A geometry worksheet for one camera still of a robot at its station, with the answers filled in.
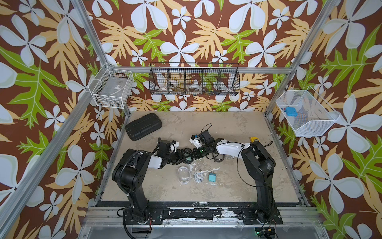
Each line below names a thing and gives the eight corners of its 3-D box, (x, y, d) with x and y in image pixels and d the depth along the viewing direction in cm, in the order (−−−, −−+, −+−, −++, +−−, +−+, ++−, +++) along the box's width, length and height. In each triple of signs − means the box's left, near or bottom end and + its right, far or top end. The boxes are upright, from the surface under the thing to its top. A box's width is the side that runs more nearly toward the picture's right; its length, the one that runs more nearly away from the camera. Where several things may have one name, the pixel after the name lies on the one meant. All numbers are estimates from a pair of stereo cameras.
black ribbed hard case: (131, 144, 103) (128, 139, 98) (124, 131, 110) (121, 126, 105) (163, 126, 113) (162, 121, 108) (155, 116, 120) (153, 110, 115)
